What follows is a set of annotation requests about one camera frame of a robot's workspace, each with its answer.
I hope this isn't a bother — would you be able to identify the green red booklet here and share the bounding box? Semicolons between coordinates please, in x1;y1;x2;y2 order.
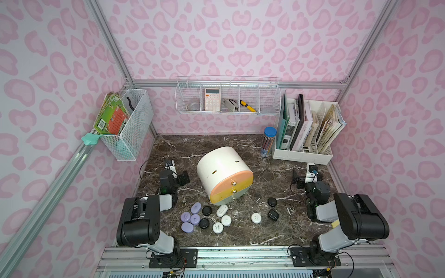
93;92;130;136

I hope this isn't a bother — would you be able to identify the purple earphone case left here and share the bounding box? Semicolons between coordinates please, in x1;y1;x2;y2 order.
180;212;191;222

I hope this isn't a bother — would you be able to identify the purple earphone case upper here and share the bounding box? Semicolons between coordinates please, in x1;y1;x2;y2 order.
191;202;202;214

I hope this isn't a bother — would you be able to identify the white mesh side basket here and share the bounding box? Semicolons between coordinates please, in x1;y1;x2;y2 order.
101;89;154;162

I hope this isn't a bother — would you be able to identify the pink white book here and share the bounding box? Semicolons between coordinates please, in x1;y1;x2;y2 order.
292;101;313;151

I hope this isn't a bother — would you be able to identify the grey bottom drawer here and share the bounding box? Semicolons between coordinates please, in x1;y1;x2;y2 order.
215;188;250;206

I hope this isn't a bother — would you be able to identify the blue lid pencil jar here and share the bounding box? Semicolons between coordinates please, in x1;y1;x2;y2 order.
261;126;277;158

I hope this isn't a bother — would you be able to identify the black earphone case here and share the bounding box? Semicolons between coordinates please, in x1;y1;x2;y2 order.
268;209;280;221
199;218;210;229
267;198;278;207
202;206;213;216

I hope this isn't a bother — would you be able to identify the tape roll in shelf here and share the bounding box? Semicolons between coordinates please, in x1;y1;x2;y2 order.
187;101;200;111

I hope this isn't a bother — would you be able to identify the white earphone case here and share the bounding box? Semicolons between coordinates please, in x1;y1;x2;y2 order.
251;213;262;224
212;222;224;234
221;215;232;227

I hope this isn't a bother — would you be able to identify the green folder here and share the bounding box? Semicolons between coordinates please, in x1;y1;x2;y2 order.
276;93;289;149

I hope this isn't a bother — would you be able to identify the grey stapler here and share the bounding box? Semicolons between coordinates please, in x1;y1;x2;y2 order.
222;98;239;112

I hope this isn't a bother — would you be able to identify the white earphone case middle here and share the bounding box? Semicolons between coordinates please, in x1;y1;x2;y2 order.
221;215;232;227

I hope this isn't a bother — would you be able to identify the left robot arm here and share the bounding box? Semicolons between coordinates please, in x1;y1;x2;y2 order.
116;160;190;256

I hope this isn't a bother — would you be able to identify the white file organizer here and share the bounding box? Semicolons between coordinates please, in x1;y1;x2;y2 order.
272;100;339;165

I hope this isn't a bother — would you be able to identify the beige paper stack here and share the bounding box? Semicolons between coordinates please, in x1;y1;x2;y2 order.
315;103;346;154

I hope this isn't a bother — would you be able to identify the mint green wall hook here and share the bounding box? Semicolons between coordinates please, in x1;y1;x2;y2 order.
81;133;102;145

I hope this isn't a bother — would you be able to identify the white wire wall shelf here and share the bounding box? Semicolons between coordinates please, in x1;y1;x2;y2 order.
175;76;282;115

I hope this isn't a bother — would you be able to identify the yellow drawer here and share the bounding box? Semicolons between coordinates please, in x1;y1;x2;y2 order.
209;184;251;205

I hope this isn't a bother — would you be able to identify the white round drawer cabinet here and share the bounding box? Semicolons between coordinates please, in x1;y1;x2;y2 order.
197;147;251;197

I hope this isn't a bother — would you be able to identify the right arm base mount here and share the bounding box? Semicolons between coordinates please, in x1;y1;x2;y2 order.
287;246;341;268

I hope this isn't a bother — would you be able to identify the yellow sticky note pad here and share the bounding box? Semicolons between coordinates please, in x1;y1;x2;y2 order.
331;220;340;228

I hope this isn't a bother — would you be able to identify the yellow utility knife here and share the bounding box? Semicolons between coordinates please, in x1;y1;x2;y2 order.
240;100;256;112

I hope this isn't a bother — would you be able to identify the black book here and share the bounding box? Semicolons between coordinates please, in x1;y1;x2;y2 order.
290;94;305;151

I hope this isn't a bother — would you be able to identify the aluminium front rail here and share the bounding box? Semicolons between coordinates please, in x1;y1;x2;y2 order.
93;244;399;278

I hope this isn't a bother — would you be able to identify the white earphone case lower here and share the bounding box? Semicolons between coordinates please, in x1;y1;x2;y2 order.
212;222;224;234

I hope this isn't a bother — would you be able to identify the orange top drawer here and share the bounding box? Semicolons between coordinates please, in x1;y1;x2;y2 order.
216;170;253;186

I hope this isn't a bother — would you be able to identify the purple earphone case middle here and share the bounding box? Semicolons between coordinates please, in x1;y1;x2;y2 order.
190;214;201;225

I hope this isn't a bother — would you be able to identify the white earphone case right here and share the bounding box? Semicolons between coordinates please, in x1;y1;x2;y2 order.
251;213;262;224

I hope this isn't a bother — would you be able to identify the pink calculator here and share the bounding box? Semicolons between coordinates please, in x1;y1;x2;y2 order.
204;88;221;112

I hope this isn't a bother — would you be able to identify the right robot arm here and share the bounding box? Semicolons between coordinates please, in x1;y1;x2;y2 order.
291;163;390;265

